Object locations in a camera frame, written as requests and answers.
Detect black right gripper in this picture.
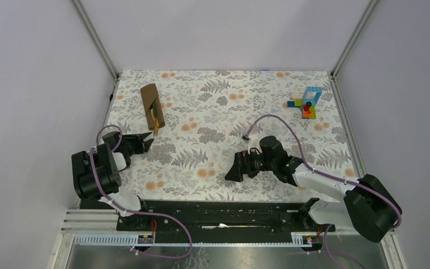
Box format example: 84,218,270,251
225,147,276,182

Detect brown cloth napkin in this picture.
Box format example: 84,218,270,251
140,84,165,131

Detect yellow plastic fork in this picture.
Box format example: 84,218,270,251
152,109,160,136

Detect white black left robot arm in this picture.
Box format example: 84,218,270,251
71,131,154,230

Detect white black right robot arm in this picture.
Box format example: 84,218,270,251
225,136,402,243

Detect floral patterned table mat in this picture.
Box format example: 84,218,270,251
106,71,357,202

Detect colourful toy block structure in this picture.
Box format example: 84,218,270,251
286,86,323,120

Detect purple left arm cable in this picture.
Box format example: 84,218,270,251
88,124,194,260

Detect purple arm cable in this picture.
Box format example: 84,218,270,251
241,114,403,269
88,124,194,260

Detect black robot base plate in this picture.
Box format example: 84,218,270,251
80,200,373,244

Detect white slotted cable duct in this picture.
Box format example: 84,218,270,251
74,232,323,248

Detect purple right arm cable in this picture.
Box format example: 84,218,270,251
241,114,403,269

